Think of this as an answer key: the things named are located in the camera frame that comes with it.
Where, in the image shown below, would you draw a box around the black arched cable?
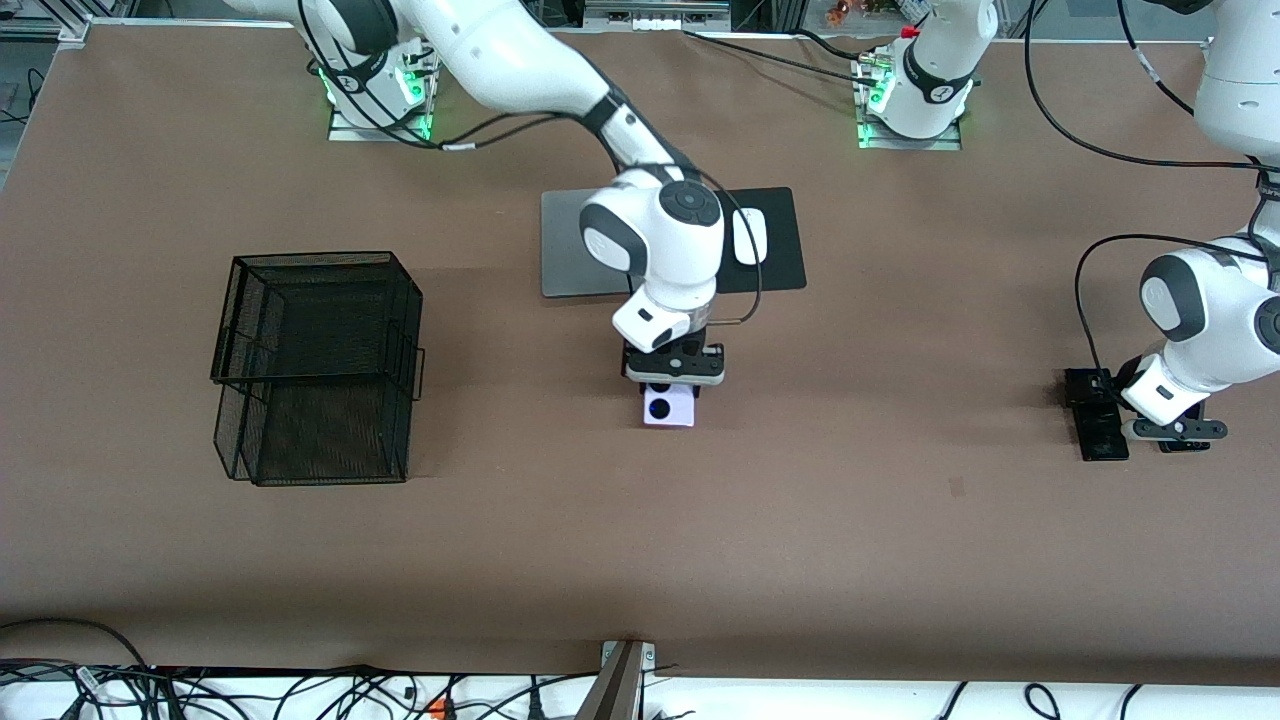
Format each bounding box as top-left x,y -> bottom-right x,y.
0,618 -> 151,669

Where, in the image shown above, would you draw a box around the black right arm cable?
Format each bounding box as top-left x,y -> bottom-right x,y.
298,0 -> 766,327

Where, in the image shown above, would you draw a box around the silver closed laptop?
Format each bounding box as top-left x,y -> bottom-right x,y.
540,188 -> 721,299

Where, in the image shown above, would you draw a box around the black two-tier mesh tray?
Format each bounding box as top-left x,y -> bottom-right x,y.
210,250 -> 427,488

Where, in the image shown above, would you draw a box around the long black slab phone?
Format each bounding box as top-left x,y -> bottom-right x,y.
1062,367 -> 1131,463

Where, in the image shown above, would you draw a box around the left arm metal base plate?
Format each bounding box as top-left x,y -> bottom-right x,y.
855,55 -> 964,151

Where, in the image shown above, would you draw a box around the lilac flip phone round lenses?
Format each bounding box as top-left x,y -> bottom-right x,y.
642,383 -> 697,429

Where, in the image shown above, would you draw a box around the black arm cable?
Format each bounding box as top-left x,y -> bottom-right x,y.
298,0 -> 766,327
1022,0 -> 1280,381

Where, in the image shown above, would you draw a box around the tangled black cables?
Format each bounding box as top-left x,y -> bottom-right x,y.
0,660 -> 601,720

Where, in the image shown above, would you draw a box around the black mouse pad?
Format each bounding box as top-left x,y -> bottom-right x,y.
706,186 -> 808,295

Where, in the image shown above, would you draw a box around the metal camera post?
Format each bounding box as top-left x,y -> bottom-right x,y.
578,640 -> 658,720

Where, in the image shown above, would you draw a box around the white computer mouse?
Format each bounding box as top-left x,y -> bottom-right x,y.
733,207 -> 769,267

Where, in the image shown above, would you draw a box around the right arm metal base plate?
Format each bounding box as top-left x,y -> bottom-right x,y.
328,40 -> 441,143

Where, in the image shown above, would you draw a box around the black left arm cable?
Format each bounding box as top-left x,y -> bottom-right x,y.
1022,0 -> 1280,381

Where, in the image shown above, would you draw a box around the black cable on table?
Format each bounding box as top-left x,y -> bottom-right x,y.
683,28 -> 881,86

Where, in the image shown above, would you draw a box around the white power strip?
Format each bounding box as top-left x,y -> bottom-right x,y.
585,0 -> 731,31

